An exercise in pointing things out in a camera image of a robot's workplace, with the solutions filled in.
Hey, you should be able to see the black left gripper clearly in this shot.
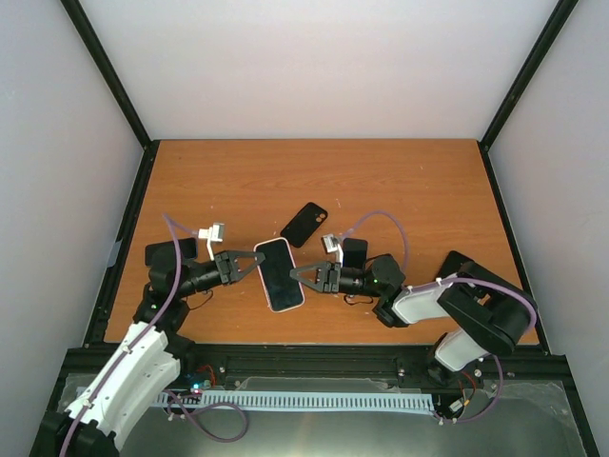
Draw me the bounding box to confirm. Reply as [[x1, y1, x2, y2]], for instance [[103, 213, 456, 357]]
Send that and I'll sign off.
[[176, 248, 265, 298]]

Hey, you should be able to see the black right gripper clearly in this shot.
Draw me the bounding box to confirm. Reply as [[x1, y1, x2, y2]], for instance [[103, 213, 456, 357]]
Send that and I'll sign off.
[[289, 262, 383, 298]]

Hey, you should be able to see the white clear phone case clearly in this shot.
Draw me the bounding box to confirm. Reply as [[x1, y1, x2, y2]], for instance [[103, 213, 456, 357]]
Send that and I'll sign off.
[[253, 236, 305, 313]]

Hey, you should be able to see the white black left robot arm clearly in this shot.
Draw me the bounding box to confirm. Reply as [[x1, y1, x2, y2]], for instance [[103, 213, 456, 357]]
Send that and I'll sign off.
[[32, 241, 265, 456]]

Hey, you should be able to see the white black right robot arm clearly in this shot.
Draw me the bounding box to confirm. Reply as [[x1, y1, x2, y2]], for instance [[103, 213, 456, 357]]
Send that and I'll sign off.
[[289, 251, 538, 386]]

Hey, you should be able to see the red-edged black phone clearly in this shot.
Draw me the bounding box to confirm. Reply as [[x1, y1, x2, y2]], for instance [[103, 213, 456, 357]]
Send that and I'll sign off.
[[343, 238, 368, 269]]

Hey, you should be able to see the blue-edged black phone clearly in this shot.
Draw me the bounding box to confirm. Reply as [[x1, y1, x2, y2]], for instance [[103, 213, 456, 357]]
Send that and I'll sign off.
[[145, 237, 198, 268]]

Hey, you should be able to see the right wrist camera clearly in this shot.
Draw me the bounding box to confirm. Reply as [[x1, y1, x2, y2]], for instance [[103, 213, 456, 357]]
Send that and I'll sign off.
[[321, 234, 344, 265]]

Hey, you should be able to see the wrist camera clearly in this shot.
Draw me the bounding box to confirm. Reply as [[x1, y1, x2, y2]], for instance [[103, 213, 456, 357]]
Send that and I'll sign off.
[[193, 222, 226, 260], [321, 234, 344, 265]]

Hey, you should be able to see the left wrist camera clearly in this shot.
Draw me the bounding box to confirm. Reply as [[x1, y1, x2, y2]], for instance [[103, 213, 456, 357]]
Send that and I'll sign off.
[[193, 222, 226, 260]]

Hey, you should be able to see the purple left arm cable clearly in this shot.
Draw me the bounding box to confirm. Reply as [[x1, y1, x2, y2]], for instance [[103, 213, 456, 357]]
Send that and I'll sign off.
[[56, 212, 248, 457]]

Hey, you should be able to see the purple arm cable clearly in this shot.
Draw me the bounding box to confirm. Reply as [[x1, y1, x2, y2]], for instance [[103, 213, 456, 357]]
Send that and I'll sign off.
[[56, 212, 248, 457], [340, 209, 539, 426]]

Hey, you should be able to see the black aluminium frame rail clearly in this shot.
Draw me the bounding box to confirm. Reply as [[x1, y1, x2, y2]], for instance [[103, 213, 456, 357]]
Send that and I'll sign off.
[[66, 343, 570, 396]]

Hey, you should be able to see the light blue cable duct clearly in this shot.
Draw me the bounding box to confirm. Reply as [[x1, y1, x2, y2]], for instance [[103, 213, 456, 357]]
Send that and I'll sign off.
[[180, 390, 434, 415]]

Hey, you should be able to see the left black frame post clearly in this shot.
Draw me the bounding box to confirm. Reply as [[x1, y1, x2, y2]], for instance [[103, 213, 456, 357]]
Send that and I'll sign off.
[[62, 0, 160, 345]]

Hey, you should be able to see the black frame post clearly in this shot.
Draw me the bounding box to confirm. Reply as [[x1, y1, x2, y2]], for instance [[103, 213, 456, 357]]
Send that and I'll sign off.
[[479, 0, 580, 353], [62, 0, 160, 345]]

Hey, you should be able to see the metal base plate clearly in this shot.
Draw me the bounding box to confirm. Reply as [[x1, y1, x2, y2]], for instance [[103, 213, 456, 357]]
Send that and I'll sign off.
[[117, 378, 586, 456]]

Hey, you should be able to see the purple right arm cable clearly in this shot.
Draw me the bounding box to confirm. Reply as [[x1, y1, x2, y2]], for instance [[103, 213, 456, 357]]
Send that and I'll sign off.
[[340, 209, 539, 426]]

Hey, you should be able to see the right black frame post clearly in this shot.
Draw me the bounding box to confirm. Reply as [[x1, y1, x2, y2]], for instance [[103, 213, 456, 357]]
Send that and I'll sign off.
[[479, 0, 580, 353]]

